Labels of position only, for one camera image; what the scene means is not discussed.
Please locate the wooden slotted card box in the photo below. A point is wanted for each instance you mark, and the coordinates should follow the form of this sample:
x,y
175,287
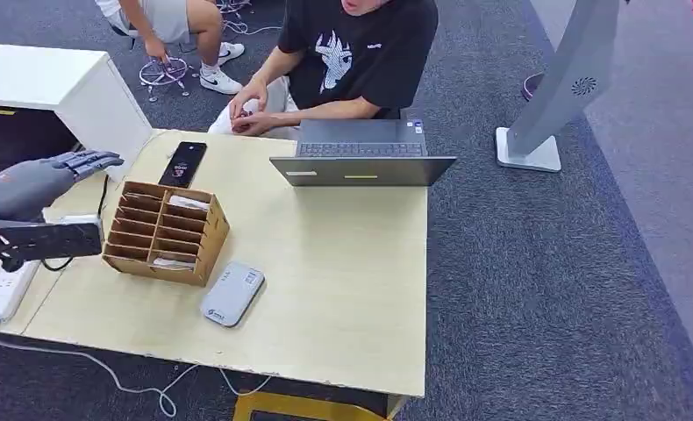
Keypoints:
x,y
214,232

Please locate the person's right hand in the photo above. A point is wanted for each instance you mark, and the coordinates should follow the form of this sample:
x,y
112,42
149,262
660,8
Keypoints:
x,y
247,99

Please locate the black smartphone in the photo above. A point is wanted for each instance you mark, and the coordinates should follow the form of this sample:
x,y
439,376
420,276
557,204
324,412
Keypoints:
x,y
182,164

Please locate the black device under cabinet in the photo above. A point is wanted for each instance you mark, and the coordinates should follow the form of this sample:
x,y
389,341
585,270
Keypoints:
x,y
15,139

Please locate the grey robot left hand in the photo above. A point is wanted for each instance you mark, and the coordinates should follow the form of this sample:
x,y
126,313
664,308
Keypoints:
x,y
27,189

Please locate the person in grey shorts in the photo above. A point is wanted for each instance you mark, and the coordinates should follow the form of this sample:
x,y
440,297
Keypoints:
x,y
172,17

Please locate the person in black shirt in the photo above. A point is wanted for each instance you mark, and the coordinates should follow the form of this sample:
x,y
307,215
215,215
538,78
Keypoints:
x,y
370,58

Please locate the white card in box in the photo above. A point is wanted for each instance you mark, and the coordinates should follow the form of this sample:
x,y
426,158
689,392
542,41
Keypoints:
x,y
173,264
188,203

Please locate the white cabinet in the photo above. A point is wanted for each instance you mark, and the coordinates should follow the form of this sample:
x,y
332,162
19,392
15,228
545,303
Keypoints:
x,y
85,96

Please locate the dark round object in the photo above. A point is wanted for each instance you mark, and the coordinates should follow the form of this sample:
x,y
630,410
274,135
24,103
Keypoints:
x,y
529,86

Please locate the chrome chair base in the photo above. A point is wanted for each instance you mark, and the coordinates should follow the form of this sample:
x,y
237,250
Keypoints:
x,y
163,72

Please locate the person's left hand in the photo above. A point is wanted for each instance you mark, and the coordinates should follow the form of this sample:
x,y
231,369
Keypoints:
x,y
256,124

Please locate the grey kiosk stand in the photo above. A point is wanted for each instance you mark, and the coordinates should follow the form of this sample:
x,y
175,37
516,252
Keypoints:
x,y
573,69

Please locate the grey card reader device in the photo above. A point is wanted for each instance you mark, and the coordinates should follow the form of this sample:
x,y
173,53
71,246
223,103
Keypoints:
x,y
232,295

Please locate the yellow wooden frame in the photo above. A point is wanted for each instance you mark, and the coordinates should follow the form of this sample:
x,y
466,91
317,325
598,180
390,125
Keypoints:
x,y
300,407

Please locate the grey laptop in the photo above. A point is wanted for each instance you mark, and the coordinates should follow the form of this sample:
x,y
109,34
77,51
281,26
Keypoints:
x,y
364,171

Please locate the black power plug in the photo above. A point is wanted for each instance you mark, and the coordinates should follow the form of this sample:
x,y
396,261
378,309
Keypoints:
x,y
10,264

